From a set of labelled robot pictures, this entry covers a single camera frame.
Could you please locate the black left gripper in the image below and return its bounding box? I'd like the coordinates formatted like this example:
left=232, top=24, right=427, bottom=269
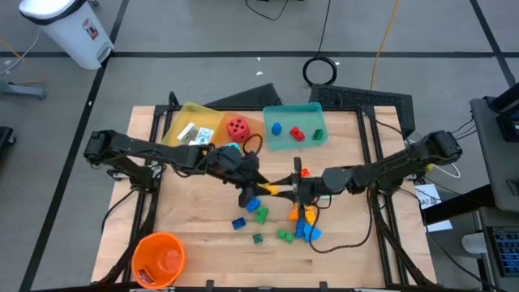
left=208, top=144, right=273, bottom=208

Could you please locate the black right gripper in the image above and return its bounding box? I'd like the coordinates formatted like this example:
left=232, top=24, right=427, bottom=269
left=276, top=157, right=328, bottom=208

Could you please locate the light blue toy block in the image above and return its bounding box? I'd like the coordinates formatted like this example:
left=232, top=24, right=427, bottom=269
left=302, top=222, right=323, bottom=243

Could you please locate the red foam die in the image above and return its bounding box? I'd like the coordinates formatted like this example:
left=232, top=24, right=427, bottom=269
left=225, top=117, right=251, bottom=144

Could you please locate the white blue playing card box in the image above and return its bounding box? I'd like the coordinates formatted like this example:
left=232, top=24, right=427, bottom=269
left=194, top=127, right=215, bottom=146

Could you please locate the black-patterned playing card box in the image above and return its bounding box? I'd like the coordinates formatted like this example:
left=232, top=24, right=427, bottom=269
left=177, top=122, right=199, bottom=145

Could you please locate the orange translucent plastic bin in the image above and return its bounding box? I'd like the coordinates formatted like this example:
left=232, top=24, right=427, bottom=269
left=210, top=112, right=265, bottom=149

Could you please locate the teal translucent plastic bin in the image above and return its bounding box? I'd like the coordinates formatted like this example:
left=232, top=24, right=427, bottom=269
left=262, top=101, right=329, bottom=152

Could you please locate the black flat panel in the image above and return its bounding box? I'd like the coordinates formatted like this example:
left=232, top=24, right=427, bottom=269
left=204, top=83, right=284, bottom=109

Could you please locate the yellow translucent plastic bin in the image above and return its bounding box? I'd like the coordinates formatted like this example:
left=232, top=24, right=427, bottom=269
left=161, top=101, right=225, bottom=148

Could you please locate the orange plastic bucket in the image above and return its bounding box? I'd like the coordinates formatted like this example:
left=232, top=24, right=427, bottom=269
left=131, top=231, right=187, bottom=290

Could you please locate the white paper sheet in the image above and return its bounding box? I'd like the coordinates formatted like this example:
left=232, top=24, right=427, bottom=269
left=414, top=182, right=453, bottom=233

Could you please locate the red wrapper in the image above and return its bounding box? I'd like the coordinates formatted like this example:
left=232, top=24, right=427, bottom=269
left=136, top=267, right=157, bottom=286

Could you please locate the black desk crossbar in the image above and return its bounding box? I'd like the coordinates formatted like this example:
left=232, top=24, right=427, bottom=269
left=421, top=184, right=495, bottom=226

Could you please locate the grey rounded device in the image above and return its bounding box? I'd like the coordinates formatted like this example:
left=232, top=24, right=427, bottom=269
left=461, top=233, right=487, bottom=256

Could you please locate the grey desk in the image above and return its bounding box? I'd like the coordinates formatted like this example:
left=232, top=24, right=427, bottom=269
left=470, top=97, right=519, bottom=214

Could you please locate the blue-lit keyboard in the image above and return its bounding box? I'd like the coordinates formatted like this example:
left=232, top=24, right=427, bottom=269
left=486, top=225, right=519, bottom=279

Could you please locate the black desk monitor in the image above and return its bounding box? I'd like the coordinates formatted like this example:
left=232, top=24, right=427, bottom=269
left=484, top=83, right=519, bottom=143

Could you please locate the white trash can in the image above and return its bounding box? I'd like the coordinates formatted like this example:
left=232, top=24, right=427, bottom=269
left=18, top=0, right=116, bottom=71

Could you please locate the grey stand foot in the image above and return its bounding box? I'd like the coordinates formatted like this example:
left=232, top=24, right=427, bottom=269
left=0, top=79, right=49, bottom=101

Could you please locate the black equipment base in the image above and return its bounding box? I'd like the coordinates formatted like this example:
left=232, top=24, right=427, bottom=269
left=0, top=126, right=17, bottom=157

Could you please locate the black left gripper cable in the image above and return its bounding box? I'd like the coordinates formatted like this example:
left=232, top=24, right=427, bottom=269
left=242, top=132, right=264, bottom=157

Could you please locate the black coiled cable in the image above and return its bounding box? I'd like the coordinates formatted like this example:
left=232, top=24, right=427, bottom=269
left=302, top=0, right=338, bottom=87

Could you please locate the black metal table frame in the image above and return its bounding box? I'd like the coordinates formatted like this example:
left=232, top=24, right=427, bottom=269
left=97, top=91, right=437, bottom=292

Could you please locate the white cable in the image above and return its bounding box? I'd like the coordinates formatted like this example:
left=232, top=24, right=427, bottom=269
left=425, top=161, right=462, bottom=179

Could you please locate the black floor cable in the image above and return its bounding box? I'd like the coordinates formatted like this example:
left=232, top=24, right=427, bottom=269
left=244, top=0, right=291, bottom=21

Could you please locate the yellow cable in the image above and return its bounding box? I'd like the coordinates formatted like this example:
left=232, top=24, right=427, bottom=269
left=369, top=0, right=401, bottom=91

